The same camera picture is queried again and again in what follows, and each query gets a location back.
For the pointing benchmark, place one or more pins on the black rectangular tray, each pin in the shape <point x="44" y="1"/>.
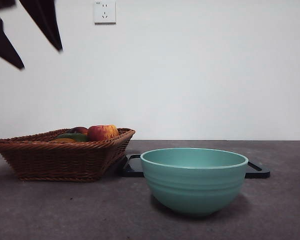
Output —
<point x="132" y="170"/>

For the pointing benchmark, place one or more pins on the brown wicker basket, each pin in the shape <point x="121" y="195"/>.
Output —
<point x="57" y="160"/>

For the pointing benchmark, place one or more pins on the green fruit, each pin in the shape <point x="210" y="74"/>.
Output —
<point x="72" y="137"/>

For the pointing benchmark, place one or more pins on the orange-brown kiwi fruit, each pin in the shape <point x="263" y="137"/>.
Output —
<point x="63" y="140"/>

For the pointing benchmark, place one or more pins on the white wall socket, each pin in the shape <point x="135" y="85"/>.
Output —
<point x="105" y="12"/>

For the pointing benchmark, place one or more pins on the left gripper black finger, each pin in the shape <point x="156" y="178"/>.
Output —
<point x="2" y="47"/>
<point x="45" y="20"/>

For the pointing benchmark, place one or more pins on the red and yellow apple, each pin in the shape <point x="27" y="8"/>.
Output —
<point x="101" y="133"/>

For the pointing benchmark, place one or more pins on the dark red fruit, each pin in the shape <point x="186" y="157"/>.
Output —
<point x="79" y="130"/>

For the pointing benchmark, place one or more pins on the teal ceramic bowl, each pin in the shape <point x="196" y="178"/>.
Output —
<point x="192" y="190"/>

